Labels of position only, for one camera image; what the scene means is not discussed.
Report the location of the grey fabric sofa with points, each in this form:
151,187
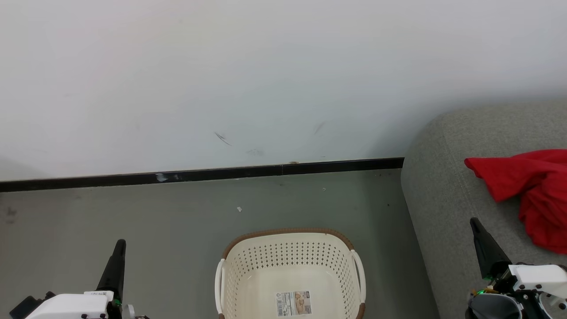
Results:
443,199

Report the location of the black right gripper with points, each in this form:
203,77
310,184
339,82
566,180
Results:
496,308

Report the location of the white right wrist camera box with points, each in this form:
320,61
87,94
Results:
538,274

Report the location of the black wall baseboard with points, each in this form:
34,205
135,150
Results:
221,173

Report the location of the red t-shirt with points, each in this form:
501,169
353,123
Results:
509,175

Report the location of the paper label sticker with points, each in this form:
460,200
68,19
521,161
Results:
293,303

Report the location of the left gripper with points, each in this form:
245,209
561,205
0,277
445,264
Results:
126,311

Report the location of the cream laundry basket brown rim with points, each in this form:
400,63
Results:
248,274

